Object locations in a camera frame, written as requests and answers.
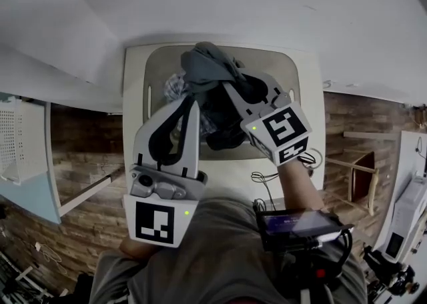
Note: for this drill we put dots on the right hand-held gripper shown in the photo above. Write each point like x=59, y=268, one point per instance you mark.
x=283, y=129

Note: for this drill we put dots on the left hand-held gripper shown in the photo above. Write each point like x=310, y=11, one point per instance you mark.
x=156, y=219

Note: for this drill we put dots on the grey plastic laundry basket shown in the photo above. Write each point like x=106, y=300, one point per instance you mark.
x=273, y=72

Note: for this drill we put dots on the dark grey garment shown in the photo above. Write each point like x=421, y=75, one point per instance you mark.
x=207, y=66

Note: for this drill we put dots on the blue white plaid clothes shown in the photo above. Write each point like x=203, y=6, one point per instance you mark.
x=175, y=87

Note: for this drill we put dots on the person's left forearm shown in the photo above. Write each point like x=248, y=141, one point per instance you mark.
x=136, y=251

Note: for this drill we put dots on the person's right forearm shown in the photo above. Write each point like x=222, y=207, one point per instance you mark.
x=298, y=186

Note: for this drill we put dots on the white shelf board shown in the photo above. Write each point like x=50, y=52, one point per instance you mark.
x=90, y=192

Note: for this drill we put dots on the person's grey shirt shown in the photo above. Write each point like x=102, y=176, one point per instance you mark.
x=213, y=256

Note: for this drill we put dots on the wooden chair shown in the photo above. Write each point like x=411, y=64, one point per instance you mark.
x=362, y=179

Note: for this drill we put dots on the black chest-mounted phone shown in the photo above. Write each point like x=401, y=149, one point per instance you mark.
x=297, y=226

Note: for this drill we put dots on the light blue table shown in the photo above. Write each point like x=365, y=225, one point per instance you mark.
x=33, y=196

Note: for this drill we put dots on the white perforated basket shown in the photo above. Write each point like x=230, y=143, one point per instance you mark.
x=20, y=139

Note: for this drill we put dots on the white side table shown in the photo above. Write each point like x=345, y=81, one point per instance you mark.
x=407, y=156

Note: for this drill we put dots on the white power strip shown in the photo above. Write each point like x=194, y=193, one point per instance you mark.
x=421, y=116

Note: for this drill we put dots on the white appliance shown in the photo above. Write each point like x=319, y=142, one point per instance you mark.
x=403, y=226

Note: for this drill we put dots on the white metal rack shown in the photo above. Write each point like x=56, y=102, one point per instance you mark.
x=23, y=282

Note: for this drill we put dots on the black tripod equipment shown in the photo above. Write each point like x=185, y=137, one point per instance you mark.
x=390, y=272

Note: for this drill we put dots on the black chest mount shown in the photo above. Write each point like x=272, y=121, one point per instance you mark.
x=313, y=272

